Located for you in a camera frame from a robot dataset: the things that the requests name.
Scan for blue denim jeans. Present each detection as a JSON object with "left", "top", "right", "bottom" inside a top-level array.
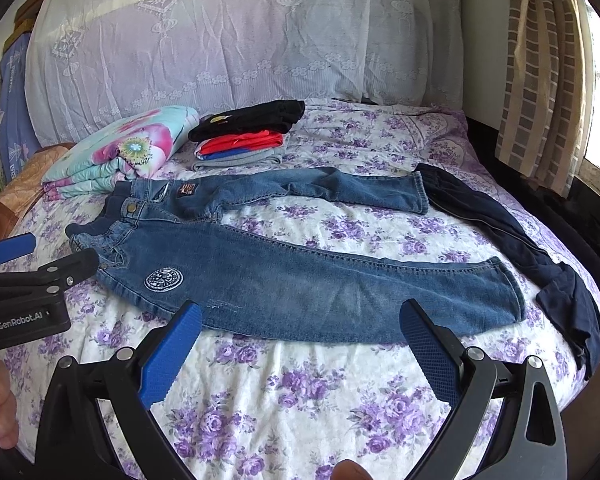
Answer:
[{"left": 66, "top": 168, "right": 524, "bottom": 344}]

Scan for person's left hand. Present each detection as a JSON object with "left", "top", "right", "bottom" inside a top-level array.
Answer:
[{"left": 0, "top": 360, "right": 19, "bottom": 450}]

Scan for orange brown blanket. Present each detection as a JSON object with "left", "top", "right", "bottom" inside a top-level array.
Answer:
[{"left": 0, "top": 143, "right": 73, "bottom": 240}]

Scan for blue patterned pillow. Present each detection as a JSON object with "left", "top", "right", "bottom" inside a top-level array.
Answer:
[{"left": 0, "top": 32, "right": 41, "bottom": 182}]

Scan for dark navy pants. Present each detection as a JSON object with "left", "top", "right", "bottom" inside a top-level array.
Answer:
[{"left": 415, "top": 164, "right": 600, "bottom": 379}]

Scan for floral folded quilt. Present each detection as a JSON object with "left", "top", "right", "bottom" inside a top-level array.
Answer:
[{"left": 42, "top": 105, "right": 199, "bottom": 200}]

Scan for purple floral bedsheet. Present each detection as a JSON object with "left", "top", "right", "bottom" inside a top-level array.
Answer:
[{"left": 1, "top": 101, "right": 578, "bottom": 479}]

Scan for red blue folded garment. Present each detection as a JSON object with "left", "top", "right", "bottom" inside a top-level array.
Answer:
[{"left": 195, "top": 130, "right": 285, "bottom": 160}]

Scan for grey folded garment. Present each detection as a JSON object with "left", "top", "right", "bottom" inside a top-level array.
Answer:
[{"left": 192, "top": 148, "right": 284, "bottom": 170}]

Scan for black folded garment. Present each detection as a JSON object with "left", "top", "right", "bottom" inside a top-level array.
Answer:
[{"left": 188, "top": 100, "right": 306, "bottom": 142}]

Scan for beige checked curtain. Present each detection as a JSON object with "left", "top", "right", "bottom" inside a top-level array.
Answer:
[{"left": 495, "top": 0, "right": 595, "bottom": 197}]

